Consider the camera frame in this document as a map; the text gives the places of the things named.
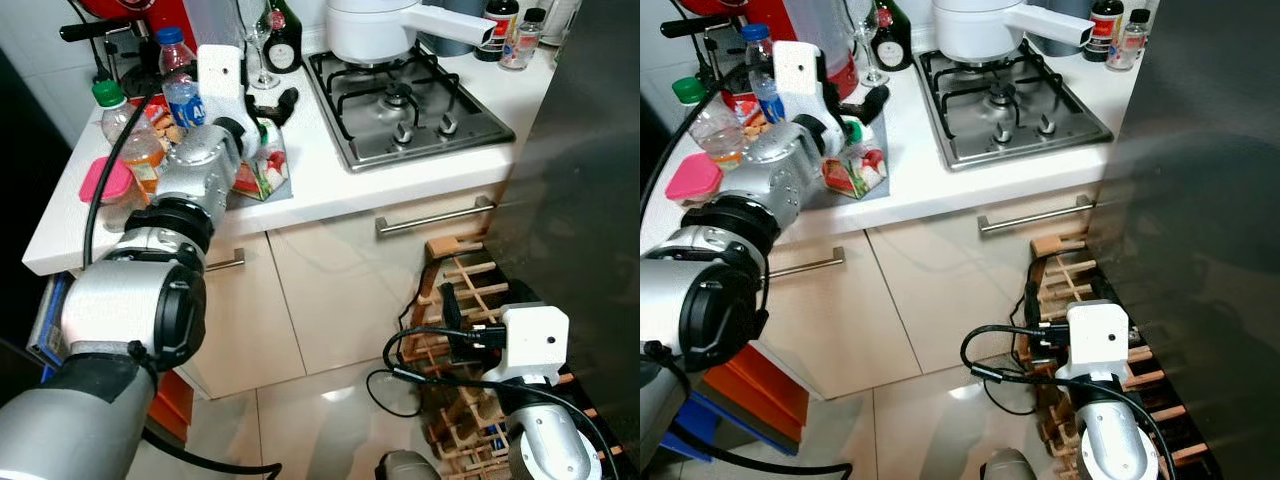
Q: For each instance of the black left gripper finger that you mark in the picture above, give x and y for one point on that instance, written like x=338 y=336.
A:
x=873 y=100
x=286 y=102

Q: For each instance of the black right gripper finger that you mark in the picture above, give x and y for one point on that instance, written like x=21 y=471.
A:
x=1035 y=308
x=452 y=312

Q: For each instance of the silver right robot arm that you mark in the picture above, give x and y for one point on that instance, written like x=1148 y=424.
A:
x=1115 y=440
x=548 y=440

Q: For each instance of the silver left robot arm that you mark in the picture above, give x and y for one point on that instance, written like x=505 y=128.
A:
x=120 y=310
x=720 y=290

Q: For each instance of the black fridge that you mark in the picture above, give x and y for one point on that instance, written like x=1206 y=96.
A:
x=1200 y=180

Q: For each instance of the wooden wine rack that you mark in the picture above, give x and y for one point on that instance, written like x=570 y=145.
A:
x=1060 y=275
x=465 y=275

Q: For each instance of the colourful drink carton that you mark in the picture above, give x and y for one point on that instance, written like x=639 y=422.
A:
x=268 y=170
x=862 y=165

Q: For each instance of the clear wine glass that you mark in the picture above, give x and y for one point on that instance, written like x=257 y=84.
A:
x=868 y=40
x=262 y=50

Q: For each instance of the dark glass bottle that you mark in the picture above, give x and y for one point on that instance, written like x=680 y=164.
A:
x=282 y=40
x=893 y=40

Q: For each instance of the red coffee machine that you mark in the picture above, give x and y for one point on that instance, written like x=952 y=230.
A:
x=140 y=20
x=835 y=50

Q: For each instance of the blue cap water bottle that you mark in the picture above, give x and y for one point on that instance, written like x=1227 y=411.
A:
x=180 y=85
x=765 y=80

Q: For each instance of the red white snack packet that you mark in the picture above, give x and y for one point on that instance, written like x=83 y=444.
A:
x=750 y=115
x=165 y=120

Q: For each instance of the steel gas hob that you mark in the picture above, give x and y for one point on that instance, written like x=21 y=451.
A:
x=1010 y=105
x=410 y=105

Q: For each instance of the grey robot leg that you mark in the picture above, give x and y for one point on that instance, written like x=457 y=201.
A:
x=405 y=467
x=1008 y=467

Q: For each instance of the green cap clear bottle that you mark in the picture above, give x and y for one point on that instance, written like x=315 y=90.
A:
x=130 y=135
x=710 y=135

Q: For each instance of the pink lid container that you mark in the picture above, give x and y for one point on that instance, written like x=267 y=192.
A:
x=692 y=178
x=105 y=185

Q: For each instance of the dark sauce bottle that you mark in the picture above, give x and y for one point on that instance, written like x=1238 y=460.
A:
x=500 y=25
x=1105 y=25

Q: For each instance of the small clear bottle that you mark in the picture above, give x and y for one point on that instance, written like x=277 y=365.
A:
x=1130 y=40
x=522 y=40

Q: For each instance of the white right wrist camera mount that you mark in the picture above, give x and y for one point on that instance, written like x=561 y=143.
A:
x=535 y=342
x=1098 y=340

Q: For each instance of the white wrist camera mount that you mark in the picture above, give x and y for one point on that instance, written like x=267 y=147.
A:
x=800 y=80
x=1098 y=340
x=222 y=82
x=535 y=342

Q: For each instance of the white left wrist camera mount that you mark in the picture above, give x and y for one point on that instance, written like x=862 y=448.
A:
x=222 y=82
x=800 y=80

